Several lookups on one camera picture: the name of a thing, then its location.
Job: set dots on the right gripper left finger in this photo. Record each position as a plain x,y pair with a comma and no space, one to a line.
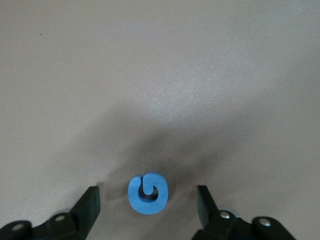
82,217

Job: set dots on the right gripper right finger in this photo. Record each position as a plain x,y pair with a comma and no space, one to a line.
212,220

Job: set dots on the blue foam letter G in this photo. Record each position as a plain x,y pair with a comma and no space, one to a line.
133,197

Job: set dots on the brown table cover sheet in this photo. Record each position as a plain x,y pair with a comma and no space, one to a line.
150,50

